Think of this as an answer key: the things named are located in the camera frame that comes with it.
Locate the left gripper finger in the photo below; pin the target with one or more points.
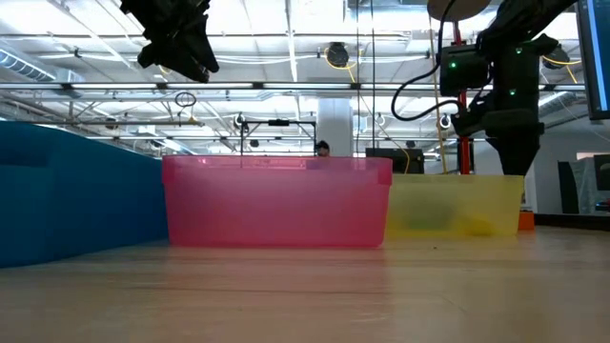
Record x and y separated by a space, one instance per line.
186 62

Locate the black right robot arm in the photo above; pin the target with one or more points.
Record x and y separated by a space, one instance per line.
519 28

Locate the yellow translucent plastic bin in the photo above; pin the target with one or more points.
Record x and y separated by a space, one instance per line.
495 200

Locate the computer monitor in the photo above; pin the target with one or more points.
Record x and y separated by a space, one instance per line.
595 57

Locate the black background monitor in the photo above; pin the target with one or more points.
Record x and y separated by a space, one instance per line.
395 161

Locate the person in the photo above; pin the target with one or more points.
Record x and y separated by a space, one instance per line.
322 148

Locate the pink translucent plastic bin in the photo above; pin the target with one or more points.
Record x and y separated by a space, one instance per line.
276 205

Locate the blue plastic bin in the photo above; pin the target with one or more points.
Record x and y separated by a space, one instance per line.
71 200

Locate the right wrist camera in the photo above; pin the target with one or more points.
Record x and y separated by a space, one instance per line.
464 71

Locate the black background frame rig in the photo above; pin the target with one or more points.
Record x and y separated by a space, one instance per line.
278 122

